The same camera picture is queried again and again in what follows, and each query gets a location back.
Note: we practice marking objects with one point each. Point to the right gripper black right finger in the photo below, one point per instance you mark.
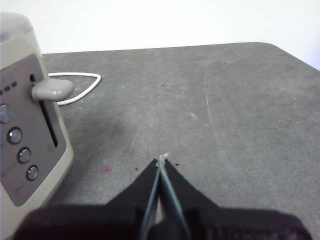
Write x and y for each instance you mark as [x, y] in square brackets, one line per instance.
[237, 225]

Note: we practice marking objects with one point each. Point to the grey toaster lever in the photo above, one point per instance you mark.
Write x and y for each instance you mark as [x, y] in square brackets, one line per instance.
[53, 88]

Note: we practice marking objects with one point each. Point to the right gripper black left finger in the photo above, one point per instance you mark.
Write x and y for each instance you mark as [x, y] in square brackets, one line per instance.
[100, 222]

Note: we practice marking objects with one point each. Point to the cream two-slot toaster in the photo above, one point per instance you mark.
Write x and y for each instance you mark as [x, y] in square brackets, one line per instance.
[25, 162]

